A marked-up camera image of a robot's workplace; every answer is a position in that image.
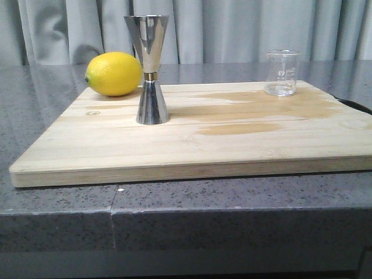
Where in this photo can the light wooden cutting board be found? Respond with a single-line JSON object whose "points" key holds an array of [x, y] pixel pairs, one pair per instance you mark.
{"points": [[214, 130]]}

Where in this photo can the small glass beaker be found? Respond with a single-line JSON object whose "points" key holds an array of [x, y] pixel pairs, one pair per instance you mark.
{"points": [[283, 70]]}

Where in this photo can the yellow lemon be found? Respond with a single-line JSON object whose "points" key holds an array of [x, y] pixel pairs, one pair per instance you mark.
{"points": [[113, 74]]}

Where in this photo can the steel hourglass jigger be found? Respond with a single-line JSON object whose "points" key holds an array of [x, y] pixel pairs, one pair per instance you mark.
{"points": [[147, 34]]}

